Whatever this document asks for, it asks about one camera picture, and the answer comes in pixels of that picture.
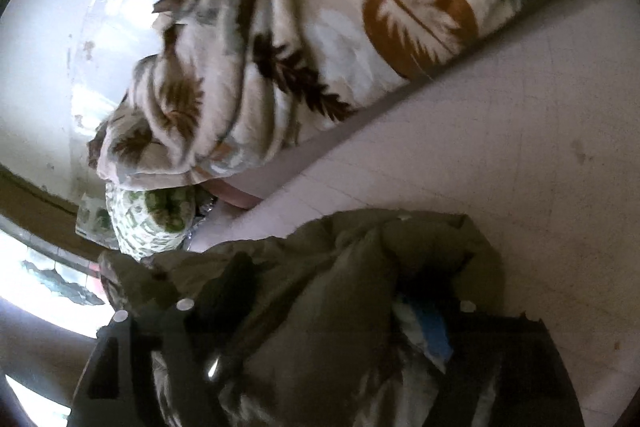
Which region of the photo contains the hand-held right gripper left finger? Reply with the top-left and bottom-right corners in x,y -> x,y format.
70,252 -> 261,427

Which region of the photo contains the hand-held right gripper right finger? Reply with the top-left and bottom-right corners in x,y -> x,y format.
395,292 -> 586,427

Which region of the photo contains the olive puffer jacket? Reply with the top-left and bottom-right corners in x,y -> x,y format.
97,207 -> 506,427

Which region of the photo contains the green patterned white pillow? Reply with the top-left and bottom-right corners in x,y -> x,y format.
105,184 -> 198,259

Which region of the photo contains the brown wooden panel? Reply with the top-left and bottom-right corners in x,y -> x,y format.
0,297 -> 103,383

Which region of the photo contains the small green print pillow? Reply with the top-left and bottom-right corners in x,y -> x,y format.
75,193 -> 121,253

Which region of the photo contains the window with leaf decal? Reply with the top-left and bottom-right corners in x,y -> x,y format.
0,217 -> 117,420

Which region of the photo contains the bed with pink sheet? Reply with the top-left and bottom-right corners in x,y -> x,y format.
190,0 -> 640,427

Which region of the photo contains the leaf print fleece blanket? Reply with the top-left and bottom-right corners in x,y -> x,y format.
87,0 -> 601,188

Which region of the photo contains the brown wooden window frame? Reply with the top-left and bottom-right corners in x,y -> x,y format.
0,164 -> 107,240

